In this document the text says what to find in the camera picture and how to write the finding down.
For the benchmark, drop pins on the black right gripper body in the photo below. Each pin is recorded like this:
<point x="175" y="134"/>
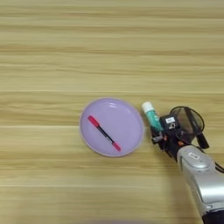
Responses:
<point x="173" y="143"/>

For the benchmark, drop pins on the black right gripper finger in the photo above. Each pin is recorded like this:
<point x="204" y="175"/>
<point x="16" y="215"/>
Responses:
<point x="155" y="132"/>

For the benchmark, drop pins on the white and green glue stick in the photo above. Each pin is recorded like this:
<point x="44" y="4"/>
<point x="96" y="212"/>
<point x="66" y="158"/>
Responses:
<point x="151" y="115"/>

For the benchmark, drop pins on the black mesh pen cup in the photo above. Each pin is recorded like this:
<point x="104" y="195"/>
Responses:
<point x="189" y="119"/>

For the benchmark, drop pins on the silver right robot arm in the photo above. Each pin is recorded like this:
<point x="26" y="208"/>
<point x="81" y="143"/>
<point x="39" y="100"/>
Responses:
<point x="204" y="180"/>

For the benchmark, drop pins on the purple round plate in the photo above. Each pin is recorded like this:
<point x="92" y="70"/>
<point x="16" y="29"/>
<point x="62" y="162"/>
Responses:
<point x="122" y="122"/>

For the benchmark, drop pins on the red and black pen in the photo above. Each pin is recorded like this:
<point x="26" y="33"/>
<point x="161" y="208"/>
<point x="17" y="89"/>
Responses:
<point x="104" y="133"/>

